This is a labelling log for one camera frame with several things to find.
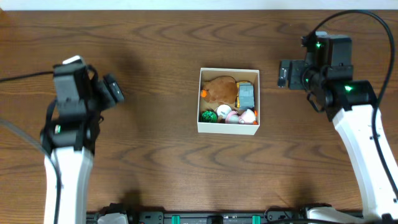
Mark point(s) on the yellow grey toy truck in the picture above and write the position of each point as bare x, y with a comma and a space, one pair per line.
245, 96

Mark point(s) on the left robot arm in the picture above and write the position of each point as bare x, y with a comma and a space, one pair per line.
68, 138

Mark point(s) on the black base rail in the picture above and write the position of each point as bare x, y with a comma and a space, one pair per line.
217, 217

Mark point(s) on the brown plush toy orange top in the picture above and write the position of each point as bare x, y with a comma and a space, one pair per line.
222, 90

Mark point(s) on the pink duck toy with hat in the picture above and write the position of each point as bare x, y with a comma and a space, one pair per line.
247, 117

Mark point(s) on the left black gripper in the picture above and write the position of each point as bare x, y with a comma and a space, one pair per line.
113, 89

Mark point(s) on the white cardboard box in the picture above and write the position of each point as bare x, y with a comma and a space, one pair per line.
208, 74

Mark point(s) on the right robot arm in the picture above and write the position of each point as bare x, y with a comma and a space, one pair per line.
326, 74

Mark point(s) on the green plastic wheel toy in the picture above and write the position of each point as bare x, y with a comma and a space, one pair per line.
208, 116

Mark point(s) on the white drum toy wooden handle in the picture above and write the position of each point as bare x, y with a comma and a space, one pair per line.
222, 112

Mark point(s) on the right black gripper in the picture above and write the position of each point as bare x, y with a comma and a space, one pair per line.
298, 67

